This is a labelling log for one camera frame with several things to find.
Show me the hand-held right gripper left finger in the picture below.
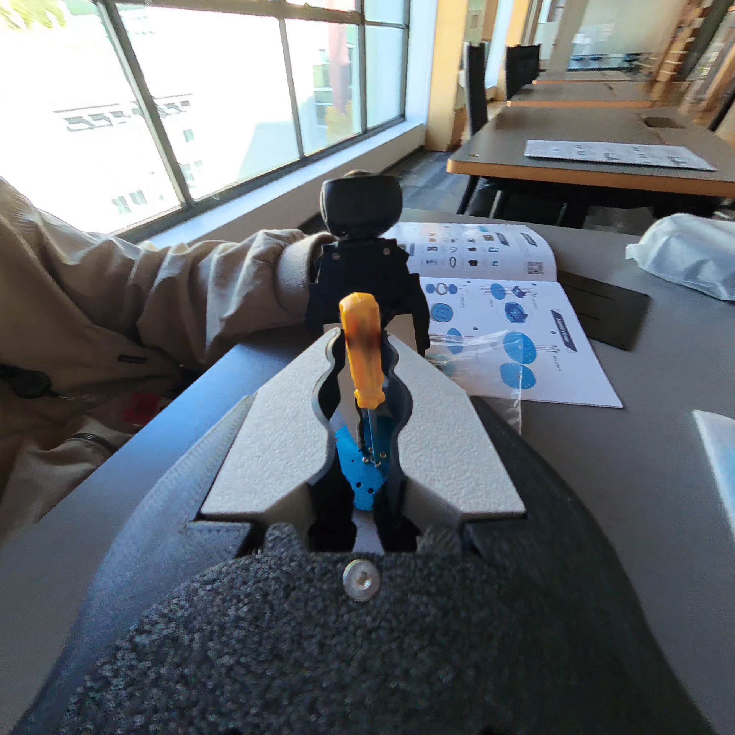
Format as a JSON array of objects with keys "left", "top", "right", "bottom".
[{"left": 200, "top": 330, "right": 353, "bottom": 552}]

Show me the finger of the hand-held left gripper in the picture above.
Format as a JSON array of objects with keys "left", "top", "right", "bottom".
[{"left": 381, "top": 312, "right": 419, "bottom": 353}]

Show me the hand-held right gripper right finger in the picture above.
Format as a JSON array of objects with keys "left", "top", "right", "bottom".
[{"left": 376, "top": 336, "right": 527, "bottom": 552}]

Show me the yellow-handled screwdriver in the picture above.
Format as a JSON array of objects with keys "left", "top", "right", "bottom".
[{"left": 338, "top": 292, "right": 387, "bottom": 454}]

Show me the blue round metal disc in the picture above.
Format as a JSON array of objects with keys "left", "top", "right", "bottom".
[{"left": 334, "top": 413, "right": 397, "bottom": 511}]

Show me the person's left forearm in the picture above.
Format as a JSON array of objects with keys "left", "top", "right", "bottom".
[{"left": 86, "top": 228, "right": 328, "bottom": 369}]

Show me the wood-edged office desk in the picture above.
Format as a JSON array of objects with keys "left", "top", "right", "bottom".
[{"left": 446, "top": 106, "right": 735, "bottom": 232}]

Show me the clear plastic bag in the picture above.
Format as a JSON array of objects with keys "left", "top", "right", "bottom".
[{"left": 425, "top": 327, "right": 524, "bottom": 435}]

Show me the white assembly instruction sheet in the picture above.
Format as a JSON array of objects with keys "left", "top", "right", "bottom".
[{"left": 386, "top": 221, "right": 624, "bottom": 410}]

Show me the black metal plate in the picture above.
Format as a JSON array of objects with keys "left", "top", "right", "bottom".
[{"left": 557, "top": 270, "right": 653, "bottom": 353}]

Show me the white foam sheet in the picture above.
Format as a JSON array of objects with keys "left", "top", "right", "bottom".
[{"left": 691, "top": 408, "right": 735, "bottom": 507}]

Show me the person's beige jacket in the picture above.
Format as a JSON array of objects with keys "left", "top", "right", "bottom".
[{"left": 0, "top": 175, "right": 202, "bottom": 541}]

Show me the printed paper sheet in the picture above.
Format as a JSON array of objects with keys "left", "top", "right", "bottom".
[{"left": 524, "top": 139, "right": 719, "bottom": 172}]

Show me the white plastic-wrapped bundle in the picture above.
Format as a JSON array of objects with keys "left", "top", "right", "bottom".
[{"left": 624, "top": 212, "right": 735, "bottom": 303}]

